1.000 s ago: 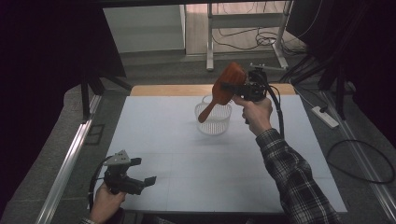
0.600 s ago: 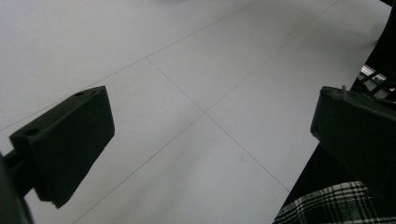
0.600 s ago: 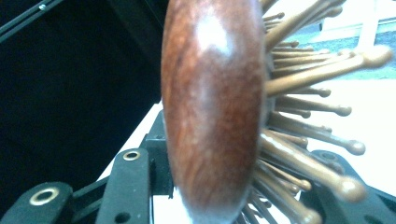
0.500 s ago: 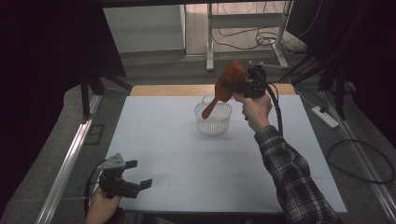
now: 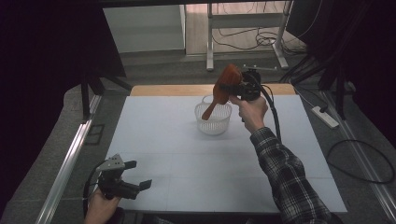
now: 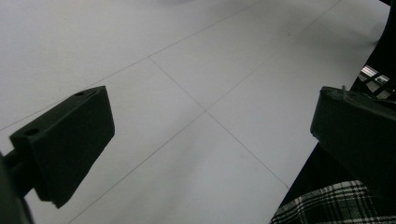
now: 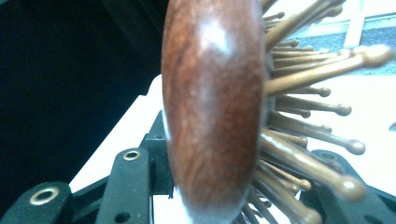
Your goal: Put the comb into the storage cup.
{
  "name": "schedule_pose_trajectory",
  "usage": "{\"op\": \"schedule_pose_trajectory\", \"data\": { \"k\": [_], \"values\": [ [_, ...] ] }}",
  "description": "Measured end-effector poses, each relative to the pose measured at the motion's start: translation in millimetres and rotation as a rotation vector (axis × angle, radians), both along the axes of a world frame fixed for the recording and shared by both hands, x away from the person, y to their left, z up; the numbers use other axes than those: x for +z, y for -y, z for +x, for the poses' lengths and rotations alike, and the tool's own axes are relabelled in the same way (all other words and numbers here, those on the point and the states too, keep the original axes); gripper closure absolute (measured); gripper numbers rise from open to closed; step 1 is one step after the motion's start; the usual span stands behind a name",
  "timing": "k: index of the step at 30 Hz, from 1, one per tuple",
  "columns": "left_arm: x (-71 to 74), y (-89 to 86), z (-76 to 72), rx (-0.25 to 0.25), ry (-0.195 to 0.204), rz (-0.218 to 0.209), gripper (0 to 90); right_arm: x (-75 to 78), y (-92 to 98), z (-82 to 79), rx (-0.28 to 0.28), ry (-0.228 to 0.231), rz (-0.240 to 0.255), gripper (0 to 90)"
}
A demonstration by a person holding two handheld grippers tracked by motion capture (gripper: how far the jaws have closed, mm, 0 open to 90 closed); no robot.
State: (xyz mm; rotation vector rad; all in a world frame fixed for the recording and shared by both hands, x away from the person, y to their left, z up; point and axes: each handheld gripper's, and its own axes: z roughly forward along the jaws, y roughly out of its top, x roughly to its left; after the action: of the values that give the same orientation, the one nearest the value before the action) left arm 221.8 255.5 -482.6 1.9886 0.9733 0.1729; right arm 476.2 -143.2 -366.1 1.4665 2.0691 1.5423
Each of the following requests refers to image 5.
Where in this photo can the person's right hand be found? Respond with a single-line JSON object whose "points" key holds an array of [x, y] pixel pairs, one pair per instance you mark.
{"points": [[253, 113]]}

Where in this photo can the dark square floor plate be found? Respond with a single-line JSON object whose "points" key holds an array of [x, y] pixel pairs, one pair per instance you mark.
{"points": [[94, 134]]}

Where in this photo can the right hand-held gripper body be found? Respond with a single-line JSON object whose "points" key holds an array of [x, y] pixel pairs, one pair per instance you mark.
{"points": [[250, 87]]}

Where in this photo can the white plastic basket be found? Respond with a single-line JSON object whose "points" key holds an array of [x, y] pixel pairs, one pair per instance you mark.
{"points": [[214, 123]]}

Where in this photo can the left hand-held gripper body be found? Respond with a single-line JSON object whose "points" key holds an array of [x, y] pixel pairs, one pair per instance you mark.
{"points": [[116, 184]]}

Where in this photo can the white metal desk frame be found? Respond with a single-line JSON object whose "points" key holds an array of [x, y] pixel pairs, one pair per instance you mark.
{"points": [[211, 37]]}

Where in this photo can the wooden hairbrush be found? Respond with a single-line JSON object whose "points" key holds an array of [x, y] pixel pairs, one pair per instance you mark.
{"points": [[229, 79]]}

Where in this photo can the black metal stand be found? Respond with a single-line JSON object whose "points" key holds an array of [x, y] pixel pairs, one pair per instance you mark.
{"points": [[337, 90], [88, 93]]}

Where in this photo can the aluminium floor rail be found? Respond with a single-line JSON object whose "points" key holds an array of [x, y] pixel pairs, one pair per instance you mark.
{"points": [[63, 174], [367, 174]]}

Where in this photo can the black curtain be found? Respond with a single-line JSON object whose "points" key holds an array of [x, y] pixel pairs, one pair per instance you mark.
{"points": [[367, 46], [46, 43]]}

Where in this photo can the white power strip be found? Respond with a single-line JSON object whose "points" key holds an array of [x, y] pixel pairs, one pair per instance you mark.
{"points": [[325, 117]]}

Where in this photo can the person's left hand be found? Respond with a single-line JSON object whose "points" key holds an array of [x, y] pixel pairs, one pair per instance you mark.
{"points": [[99, 210]]}

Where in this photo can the white cabinet panel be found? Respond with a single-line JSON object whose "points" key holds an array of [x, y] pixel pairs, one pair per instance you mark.
{"points": [[143, 29]]}

